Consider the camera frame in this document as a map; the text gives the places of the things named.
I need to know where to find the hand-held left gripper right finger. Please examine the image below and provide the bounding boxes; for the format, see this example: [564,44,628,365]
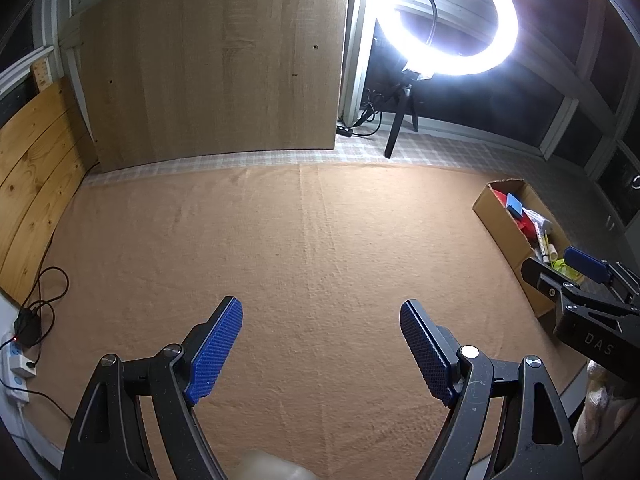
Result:
[399,299,585,480]

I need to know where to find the light wooden board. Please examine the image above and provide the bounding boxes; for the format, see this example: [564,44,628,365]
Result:
[80,0,351,173]

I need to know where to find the red packet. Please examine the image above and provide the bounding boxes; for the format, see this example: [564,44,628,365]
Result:
[491,189,538,240]

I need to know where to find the yellow plastic shuttlecock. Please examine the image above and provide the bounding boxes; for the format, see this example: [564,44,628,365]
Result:
[550,257,583,282]

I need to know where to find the cardboard box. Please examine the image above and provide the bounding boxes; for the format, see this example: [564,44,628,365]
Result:
[472,178,586,318]

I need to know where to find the grey window frame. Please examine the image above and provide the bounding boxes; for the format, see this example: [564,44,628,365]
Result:
[537,0,640,186]

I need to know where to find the white dotted tissue pack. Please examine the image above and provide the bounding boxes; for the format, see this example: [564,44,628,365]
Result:
[524,209,552,241]

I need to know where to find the translucent plastic container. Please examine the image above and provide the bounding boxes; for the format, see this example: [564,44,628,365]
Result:
[239,450,313,480]

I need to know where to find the black power adapter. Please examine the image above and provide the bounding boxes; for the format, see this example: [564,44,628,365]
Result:
[14,308,42,347]

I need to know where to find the white ring light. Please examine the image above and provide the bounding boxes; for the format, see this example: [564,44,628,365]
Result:
[372,0,518,77]

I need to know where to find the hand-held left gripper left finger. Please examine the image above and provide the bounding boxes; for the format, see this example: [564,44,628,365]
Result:
[59,296,244,480]

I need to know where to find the white window frame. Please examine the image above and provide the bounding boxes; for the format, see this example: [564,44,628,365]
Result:
[0,0,96,106]

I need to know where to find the pine wood planks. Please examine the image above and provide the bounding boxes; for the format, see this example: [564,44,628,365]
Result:
[0,57,98,293]

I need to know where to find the checkered sheet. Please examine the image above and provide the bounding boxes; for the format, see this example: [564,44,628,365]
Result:
[85,137,601,191]

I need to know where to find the white door frame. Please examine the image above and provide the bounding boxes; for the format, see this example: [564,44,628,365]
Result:
[337,0,373,128]

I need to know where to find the white power strip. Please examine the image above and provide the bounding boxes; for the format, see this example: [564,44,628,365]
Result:
[0,337,40,406]

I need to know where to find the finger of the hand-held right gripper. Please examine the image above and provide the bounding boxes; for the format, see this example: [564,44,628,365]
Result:
[564,246,640,306]
[521,258,640,318]

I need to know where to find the pale cloth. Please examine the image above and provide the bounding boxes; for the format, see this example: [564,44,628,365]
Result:
[572,360,633,453]

